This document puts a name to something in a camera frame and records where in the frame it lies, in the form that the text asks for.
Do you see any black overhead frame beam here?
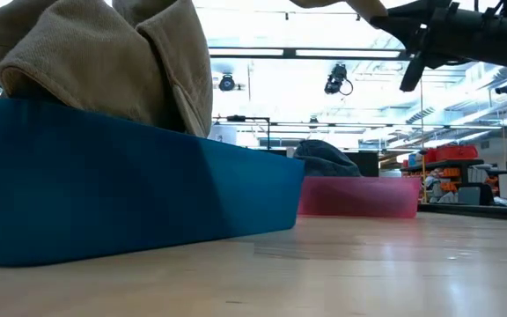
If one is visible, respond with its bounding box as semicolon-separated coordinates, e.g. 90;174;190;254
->
208;46;413;62

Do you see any black overhead camera with cable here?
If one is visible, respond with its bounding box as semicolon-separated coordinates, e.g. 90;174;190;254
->
323;63;355;97

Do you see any dark storage shelf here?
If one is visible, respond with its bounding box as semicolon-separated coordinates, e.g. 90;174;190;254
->
400;158;507;206

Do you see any navy blue cap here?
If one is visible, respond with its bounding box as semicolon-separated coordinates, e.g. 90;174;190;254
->
292;139;363;178

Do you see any black aluminium table frame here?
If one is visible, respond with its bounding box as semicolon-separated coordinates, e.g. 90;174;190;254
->
418;202;507;224

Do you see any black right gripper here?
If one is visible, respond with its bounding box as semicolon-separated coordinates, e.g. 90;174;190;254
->
369;1;499;93

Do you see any red storage crate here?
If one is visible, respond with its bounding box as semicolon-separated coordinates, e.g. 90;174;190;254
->
424;144;480;162

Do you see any round black overhead camera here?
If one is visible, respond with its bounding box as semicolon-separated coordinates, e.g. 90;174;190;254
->
217;73;237;92

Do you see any blue plastic tray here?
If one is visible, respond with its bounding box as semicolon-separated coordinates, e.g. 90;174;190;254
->
0;97;305;268

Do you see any red plastic tray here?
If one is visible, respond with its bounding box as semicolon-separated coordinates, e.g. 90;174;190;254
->
298;175;423;220

